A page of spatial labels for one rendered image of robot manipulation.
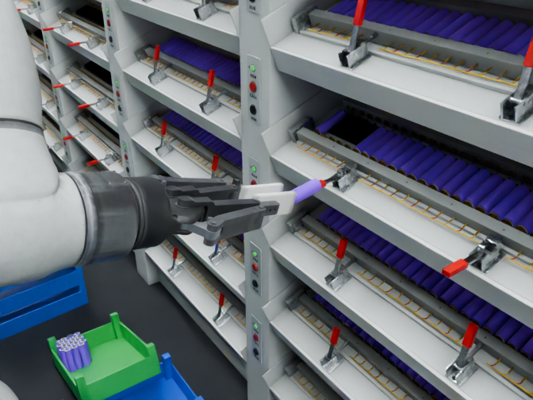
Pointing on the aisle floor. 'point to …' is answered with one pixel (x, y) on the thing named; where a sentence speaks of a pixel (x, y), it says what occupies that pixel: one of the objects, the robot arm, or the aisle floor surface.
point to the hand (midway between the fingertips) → (266, 200)
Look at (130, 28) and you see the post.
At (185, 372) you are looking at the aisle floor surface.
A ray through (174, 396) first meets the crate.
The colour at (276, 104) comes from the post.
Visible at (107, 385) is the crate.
